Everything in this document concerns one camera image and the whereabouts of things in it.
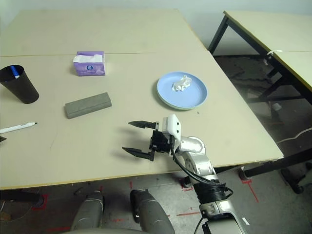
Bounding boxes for blue plate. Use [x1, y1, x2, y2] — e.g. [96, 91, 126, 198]
[156, 71, 208, 109]

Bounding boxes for grey left robot leg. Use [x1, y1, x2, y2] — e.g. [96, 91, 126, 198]
[70, 190, 105, 231]

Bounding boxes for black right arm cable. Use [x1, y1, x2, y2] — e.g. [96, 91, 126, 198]
[170, 140, 234, 234]

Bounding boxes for white marker with black tip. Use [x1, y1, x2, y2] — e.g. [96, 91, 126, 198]
[0, 121, 39, 134]

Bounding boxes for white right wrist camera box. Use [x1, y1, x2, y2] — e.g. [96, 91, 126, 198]
[162, 114, 182, 156]

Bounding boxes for beige table with black frame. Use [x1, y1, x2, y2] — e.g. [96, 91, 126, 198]
[208, 9, 312, 195]

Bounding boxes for white floor cable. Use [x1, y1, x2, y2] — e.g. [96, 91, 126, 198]
[277, 129, 312, 144]

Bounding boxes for purple tissue box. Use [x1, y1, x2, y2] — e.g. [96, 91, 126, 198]
[72, 50, 107, 77]

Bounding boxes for black cup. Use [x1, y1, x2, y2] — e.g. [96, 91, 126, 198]
[0, 64, 39, 105]

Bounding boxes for white tissue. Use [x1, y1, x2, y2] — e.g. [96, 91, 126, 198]
[172, 75, 192, 92]

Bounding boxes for grey robot leg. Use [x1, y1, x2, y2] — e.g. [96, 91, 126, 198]
[70, 190, 105, 231]
[130, 188, 175, 234]

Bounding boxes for grey glasses case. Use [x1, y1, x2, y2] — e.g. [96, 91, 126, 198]
[64, 92, 113, 119]

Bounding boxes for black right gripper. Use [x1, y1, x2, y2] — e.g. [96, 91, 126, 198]
[121, 120, 175, 162]

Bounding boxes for black table foot bar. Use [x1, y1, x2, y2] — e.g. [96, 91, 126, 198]
[0, 190, 41, 203]
[240, 150, 312, 181]

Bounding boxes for grey right robot leg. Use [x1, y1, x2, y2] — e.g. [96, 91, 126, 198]
[130, 188, 175, 234]

